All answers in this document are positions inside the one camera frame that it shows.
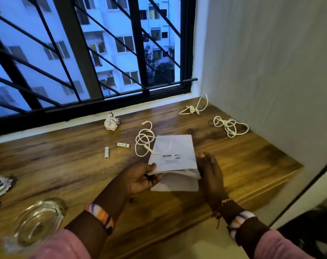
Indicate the person's left hand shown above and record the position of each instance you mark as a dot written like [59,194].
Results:
[133,179]

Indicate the person's right hand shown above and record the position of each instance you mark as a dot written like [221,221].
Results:
[212,180]

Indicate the person's left thumb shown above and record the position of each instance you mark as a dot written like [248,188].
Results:
[150,167]

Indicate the person's right fingers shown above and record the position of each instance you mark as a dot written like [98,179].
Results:
[206,164]

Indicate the white paper bag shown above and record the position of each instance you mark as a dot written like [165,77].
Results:
[174,156]

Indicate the person's left forearm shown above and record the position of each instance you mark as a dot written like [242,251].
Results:
[98,213]

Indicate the person's right forearm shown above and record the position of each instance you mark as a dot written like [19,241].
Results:
[247,229]

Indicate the white battery green print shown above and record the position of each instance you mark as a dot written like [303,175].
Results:
[124,145]

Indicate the crumpled white paper ball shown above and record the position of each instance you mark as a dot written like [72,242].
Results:
[111,122]

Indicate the striped beaded right wristband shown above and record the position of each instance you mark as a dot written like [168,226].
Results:
[240,219]

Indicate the striped beaded wristband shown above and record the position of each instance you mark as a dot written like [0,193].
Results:
[101,215]
[240,219]

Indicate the striped beaded left wristband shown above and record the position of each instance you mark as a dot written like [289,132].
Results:
[101,215]

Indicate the dark tree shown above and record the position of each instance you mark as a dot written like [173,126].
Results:
[162,70]

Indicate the pink right sleeve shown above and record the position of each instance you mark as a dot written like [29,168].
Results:
[279,246]

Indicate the pink sleeve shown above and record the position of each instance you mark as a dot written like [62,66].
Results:
[279,246]
[63,246]

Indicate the pink left sleeve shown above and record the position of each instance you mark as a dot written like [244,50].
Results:
[63,246]

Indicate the dark patterned fabric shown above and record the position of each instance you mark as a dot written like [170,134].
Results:
[312,229]

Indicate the clear glass ashtray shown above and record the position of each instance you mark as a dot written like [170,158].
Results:
[36,223]

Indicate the black window grille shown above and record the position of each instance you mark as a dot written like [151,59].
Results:
[77,51]

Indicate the white apartment building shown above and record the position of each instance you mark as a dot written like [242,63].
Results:
[117,24]

